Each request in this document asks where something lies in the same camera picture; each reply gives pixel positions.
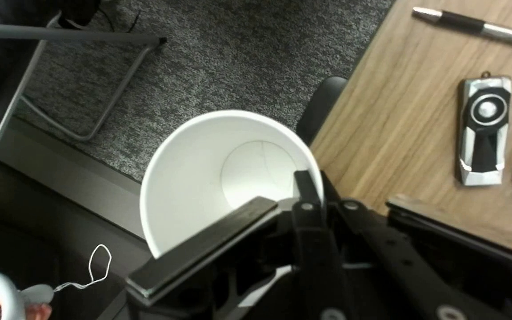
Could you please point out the black and silver pen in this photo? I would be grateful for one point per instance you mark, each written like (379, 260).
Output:
(464, 23)

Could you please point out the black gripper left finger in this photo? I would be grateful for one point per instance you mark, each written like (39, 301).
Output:
(162, 274)

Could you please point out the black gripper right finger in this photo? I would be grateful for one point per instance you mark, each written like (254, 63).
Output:
(320, 274)

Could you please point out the white paper cup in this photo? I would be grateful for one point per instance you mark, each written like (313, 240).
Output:
(210, 166)

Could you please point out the silver graphics card model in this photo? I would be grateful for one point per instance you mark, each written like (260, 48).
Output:
(482, 130)

